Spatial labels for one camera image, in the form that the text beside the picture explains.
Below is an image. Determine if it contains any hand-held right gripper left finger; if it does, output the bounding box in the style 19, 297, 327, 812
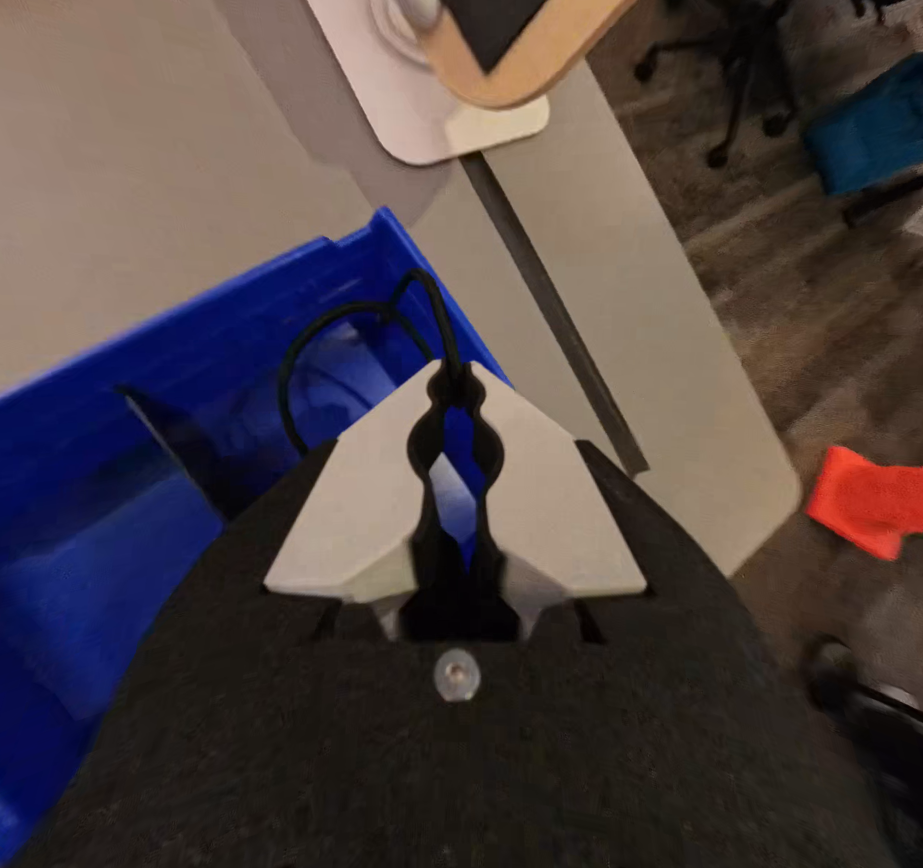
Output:
262, 359, 462, 641

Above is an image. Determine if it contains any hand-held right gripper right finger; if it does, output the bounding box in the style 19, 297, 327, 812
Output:
465, 362, 648, 640

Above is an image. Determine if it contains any thick black cable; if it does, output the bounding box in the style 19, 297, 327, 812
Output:
277, 268, 471, 459

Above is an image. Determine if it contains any blue storage bin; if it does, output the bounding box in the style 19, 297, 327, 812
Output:
0, 206, 515, 863

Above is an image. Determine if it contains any grey desk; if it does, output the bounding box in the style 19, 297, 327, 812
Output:
0, 0, 803, 580

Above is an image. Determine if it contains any black bin divider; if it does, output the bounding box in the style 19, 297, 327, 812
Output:
115, 383, 233, 523

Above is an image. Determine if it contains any orange traffic cone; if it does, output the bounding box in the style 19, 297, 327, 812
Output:
805, 445, 923, 563

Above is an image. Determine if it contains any blue bag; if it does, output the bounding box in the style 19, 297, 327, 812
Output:
802, 53, 923, 198

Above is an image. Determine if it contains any black office chair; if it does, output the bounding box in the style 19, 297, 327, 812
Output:
633, 0, 819, 169

